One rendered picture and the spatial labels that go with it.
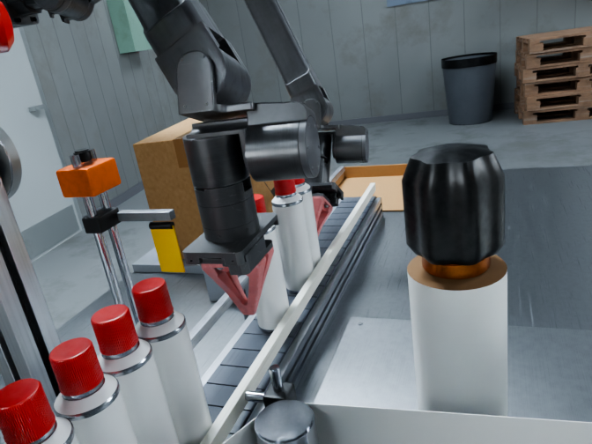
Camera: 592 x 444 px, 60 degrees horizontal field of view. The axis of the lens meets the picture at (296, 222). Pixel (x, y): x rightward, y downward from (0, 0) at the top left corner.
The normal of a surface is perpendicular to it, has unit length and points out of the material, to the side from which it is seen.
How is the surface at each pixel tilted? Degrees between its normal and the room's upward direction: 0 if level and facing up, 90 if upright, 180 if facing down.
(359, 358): 0
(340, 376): 0
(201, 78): 71
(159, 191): 90
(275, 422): 0
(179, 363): 90
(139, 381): 90
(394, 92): 90
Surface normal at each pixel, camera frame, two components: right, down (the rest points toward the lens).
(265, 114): -0.26, 0.06
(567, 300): -0.14, -0.93
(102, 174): 0.93, -0.01
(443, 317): -0.50, 0.37
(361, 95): -0.23, 0.37
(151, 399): 0.78, 0.11
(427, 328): -0.79, 0.32
